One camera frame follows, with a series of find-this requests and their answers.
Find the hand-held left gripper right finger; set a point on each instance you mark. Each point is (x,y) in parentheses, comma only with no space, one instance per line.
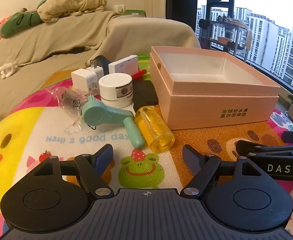
(191,155)

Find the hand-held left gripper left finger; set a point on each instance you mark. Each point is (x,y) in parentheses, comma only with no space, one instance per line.
(104,155)

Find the yellow transparent bottle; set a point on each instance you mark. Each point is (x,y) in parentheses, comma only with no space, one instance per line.
(154,127)

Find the pink cardboard box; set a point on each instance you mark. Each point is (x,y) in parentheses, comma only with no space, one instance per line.
(211,100)

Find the black rectangular block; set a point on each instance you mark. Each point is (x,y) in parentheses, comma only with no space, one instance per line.
(145,93)

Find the clear plastic bag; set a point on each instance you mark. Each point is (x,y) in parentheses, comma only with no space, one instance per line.
(67,102)

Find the white round jar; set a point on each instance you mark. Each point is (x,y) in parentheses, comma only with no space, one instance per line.
(115,87)

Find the colourful cartoon play mat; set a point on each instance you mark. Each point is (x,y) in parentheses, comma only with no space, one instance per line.
(36,130)

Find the white cube charger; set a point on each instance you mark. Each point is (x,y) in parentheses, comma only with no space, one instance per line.
(82,80)

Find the white plug adapter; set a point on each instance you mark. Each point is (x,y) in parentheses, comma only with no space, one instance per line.
(96,68)

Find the red pen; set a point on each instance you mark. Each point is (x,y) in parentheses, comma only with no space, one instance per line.
(139,74)

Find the white rectangular box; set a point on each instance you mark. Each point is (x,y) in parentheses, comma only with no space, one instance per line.
(124,65)

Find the small green plastic item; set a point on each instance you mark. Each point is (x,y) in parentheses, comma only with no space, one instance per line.
(144,57)

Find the beige covered sofa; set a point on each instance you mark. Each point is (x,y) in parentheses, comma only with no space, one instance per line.
(61,45)

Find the small white toy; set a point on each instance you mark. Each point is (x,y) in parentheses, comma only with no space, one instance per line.
(7,70)

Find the green box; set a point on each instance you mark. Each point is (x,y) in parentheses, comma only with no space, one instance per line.
(135,13)

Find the beige crumpled pillow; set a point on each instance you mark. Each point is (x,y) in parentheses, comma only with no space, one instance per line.
(71,3)

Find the green plush toy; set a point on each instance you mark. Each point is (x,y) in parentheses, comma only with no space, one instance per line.
(19,22)

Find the white wall socket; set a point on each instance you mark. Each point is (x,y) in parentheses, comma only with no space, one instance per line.
(119,9)

